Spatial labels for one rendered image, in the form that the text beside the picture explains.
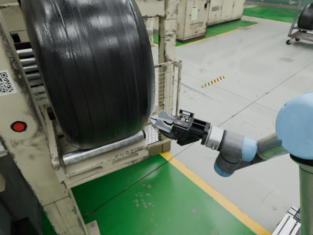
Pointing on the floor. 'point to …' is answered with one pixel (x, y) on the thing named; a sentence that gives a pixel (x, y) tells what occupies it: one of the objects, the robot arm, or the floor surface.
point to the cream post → (33, 145)
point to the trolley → (302, 24)
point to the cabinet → (192, 20)
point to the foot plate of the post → (92, 228)
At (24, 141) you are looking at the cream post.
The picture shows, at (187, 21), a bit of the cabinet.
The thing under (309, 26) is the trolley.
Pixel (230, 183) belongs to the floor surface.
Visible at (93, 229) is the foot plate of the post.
